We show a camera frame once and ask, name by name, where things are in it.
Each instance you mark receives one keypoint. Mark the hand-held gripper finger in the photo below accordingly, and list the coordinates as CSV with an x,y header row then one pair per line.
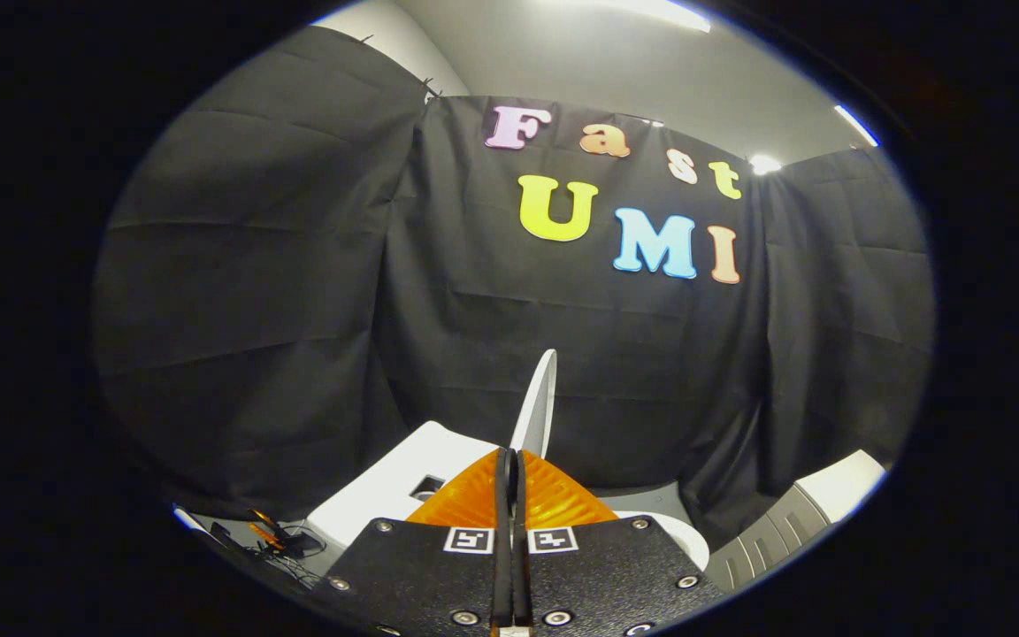
x,y
517,504
502,504

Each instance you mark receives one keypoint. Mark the white toilet lid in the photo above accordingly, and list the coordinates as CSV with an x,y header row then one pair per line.
x,y
538,407

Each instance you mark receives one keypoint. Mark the black backdrop cloth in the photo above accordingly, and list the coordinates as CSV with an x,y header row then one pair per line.
x,y
297,265

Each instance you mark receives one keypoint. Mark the small ceiling light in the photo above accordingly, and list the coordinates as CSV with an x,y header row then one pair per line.
x,y
764,165

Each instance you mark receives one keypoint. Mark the rectangular ceiling light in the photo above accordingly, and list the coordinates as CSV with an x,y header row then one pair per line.
x,y
856,126

